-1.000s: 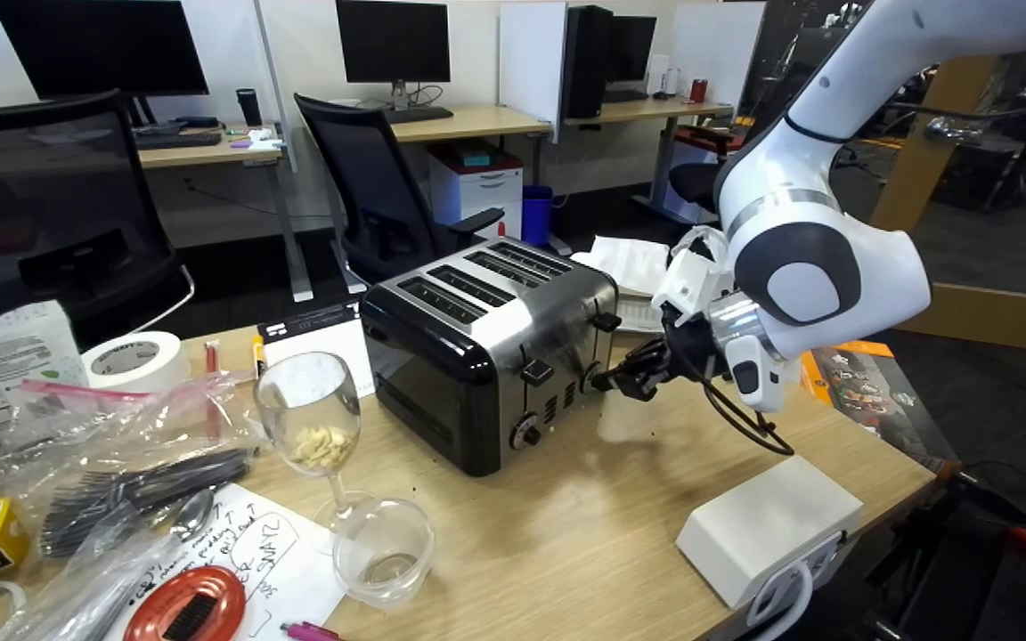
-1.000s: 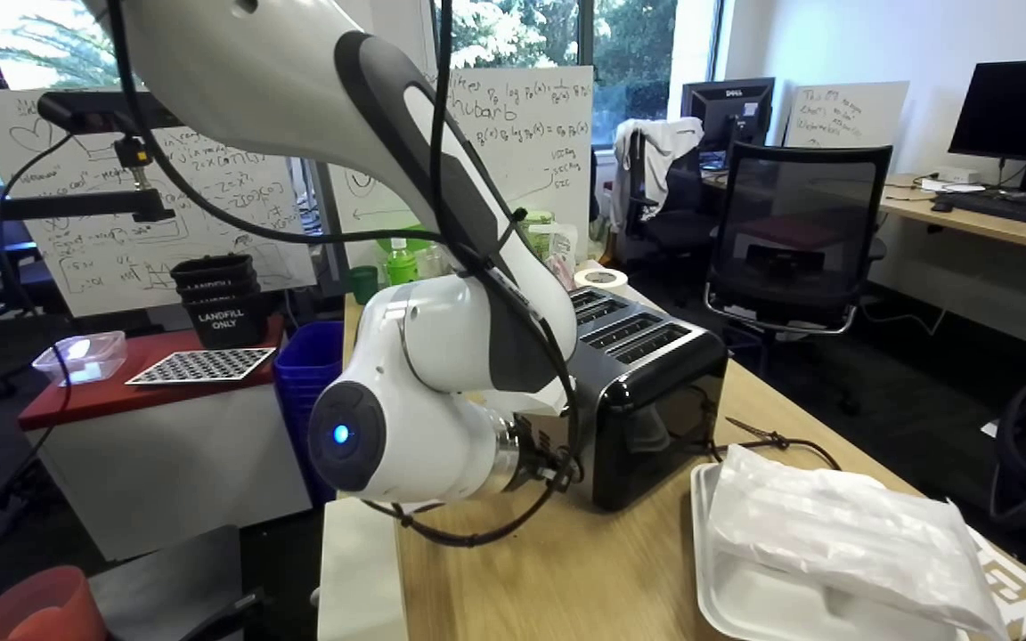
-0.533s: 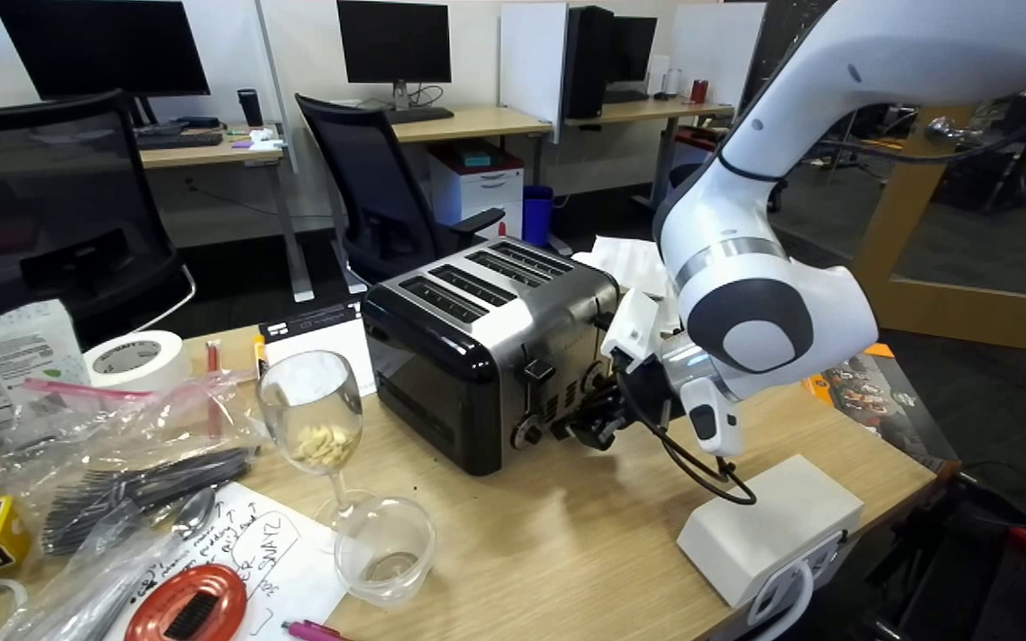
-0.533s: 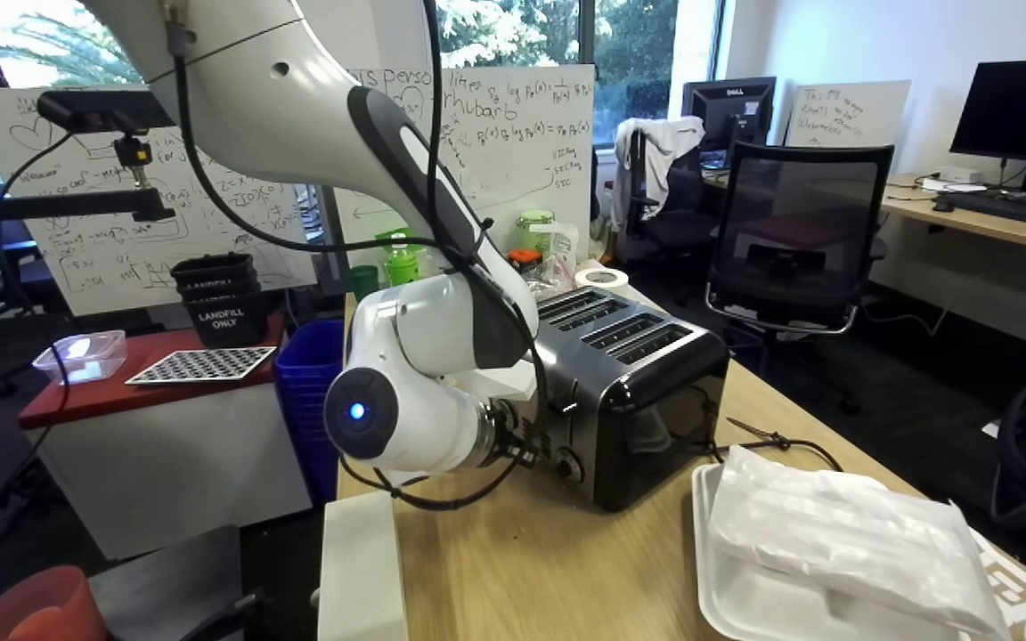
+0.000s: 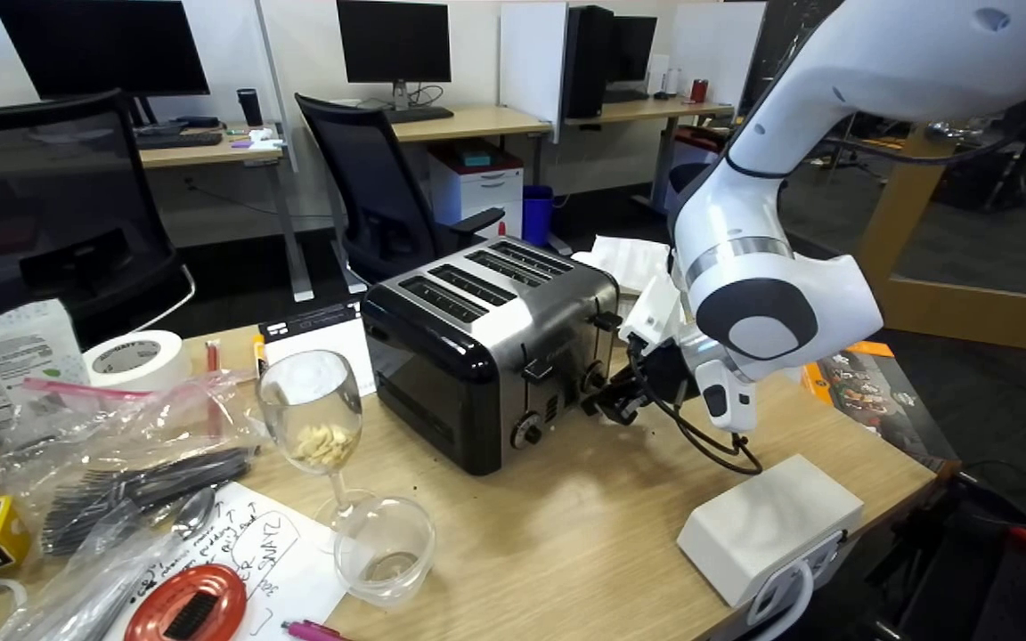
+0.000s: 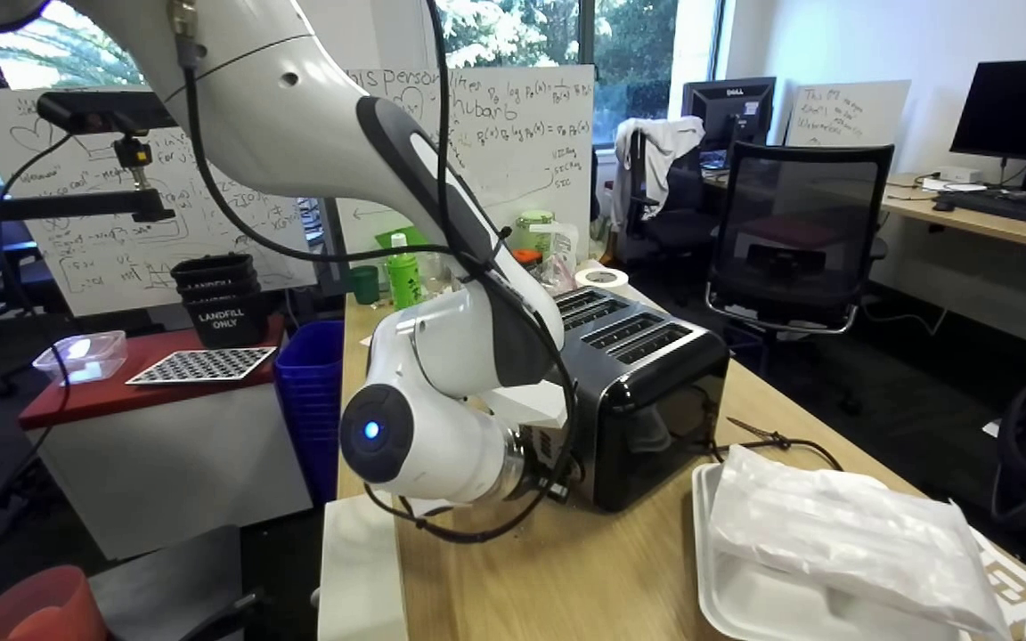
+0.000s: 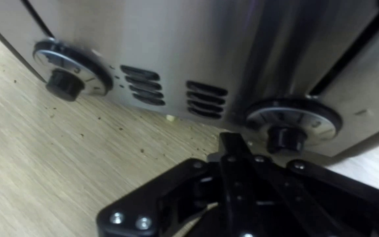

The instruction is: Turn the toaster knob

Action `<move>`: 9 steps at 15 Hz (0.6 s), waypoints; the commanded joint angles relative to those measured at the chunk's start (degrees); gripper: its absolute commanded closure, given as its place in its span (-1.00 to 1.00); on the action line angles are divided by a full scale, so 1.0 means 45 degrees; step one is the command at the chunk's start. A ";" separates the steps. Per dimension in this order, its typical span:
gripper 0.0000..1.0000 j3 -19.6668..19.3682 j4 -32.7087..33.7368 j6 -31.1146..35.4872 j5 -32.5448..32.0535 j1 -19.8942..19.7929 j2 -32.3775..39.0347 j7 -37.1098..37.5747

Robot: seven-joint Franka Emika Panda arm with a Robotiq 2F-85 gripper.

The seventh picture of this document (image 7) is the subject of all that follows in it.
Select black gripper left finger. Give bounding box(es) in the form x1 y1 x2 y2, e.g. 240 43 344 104
97 130 247 237

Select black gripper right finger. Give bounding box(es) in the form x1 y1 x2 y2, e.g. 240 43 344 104
232 130 379 237

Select silver black four-slot toaster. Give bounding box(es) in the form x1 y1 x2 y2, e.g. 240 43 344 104
0 0 379 159

